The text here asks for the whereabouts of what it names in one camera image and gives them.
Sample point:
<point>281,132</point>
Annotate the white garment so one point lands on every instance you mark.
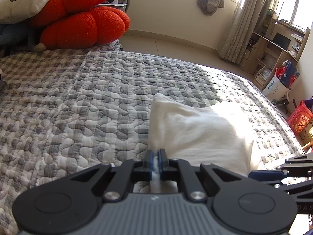
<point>220,134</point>

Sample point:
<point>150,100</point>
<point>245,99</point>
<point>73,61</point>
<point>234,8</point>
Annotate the red blue bag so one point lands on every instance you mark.
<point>287,74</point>

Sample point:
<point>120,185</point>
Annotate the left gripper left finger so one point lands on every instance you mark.
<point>70,203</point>

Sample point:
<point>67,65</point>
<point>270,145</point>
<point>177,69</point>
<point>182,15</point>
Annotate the wooden desk shelf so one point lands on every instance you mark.
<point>262,56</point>

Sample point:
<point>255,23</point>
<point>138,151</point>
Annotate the white cardboard box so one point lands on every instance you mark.
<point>275,90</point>

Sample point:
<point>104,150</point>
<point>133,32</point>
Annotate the black monitor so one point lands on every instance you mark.
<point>281,41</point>

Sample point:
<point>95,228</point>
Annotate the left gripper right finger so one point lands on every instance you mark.
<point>222,202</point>

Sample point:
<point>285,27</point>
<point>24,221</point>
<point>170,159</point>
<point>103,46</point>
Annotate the beige curtain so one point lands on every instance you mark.
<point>247,18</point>

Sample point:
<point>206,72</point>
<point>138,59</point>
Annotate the grey checked quilt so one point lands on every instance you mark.
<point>66,110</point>

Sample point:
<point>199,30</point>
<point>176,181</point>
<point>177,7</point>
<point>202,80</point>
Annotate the red flower cushion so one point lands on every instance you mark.
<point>78,24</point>

